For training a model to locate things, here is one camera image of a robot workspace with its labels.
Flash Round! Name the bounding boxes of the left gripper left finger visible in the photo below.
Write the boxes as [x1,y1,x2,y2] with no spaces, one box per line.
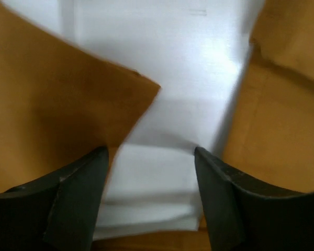
[0,147,109,250]

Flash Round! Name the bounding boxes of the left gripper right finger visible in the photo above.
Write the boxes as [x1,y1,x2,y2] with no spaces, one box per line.
[194,147,314,250]

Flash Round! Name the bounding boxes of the brown trousers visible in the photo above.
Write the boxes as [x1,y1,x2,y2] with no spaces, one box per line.
[0,1,314,250]

